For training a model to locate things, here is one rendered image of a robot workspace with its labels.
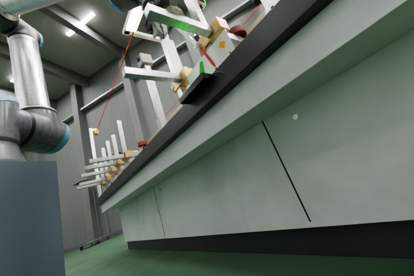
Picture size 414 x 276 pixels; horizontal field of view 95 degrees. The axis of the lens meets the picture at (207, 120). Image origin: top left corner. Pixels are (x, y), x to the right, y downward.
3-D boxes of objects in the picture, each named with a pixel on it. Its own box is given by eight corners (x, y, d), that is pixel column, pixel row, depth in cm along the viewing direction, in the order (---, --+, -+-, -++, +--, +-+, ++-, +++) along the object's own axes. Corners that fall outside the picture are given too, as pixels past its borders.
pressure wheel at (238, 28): (246, 42, 73) (235, 20, 77) (232, 56, 79) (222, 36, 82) (258, 46, 78) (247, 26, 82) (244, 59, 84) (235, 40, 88)
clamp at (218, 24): (220, 26, 65) (215, 15, 66) (199, 53, 74) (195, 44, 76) (231, 30, 68) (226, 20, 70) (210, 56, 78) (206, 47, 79)
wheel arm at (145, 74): (125, 74, 68) (124, 64, 69) (123, 80, 70) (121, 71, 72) (215, 84, 96) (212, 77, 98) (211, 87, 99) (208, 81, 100)
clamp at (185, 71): (185, 76, 81) (182, 66, 83) (172, 93, 90) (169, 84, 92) (196, 77, 85) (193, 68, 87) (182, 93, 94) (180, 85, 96)
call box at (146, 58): (142, 62, 113) (140, 52, 116) (138, 69, 118) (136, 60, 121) (153, 64, 118) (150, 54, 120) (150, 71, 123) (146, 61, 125)
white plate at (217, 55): (235, 50, 60) (223, 28, 63) (193, 96, 78) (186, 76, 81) (236, 51, 60) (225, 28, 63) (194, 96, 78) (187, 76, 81)
